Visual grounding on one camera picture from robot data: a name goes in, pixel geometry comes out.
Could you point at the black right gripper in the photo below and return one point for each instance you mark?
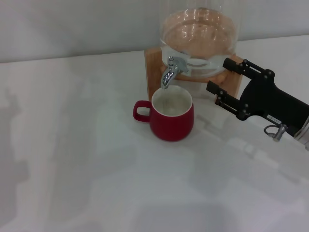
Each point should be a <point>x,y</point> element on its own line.
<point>270,101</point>

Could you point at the chrome faucet with lever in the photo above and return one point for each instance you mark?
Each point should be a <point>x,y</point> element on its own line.
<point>167,76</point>

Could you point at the red ceramic cup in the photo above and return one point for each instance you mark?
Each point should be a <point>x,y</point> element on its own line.
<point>171,125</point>

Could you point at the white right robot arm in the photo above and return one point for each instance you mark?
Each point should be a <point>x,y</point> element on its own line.
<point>304,137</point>

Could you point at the glass water dispenser jar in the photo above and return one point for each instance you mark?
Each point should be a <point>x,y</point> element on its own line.
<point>200,31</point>

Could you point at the wooden dispenser stand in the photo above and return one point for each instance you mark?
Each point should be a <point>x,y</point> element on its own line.
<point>153,72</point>

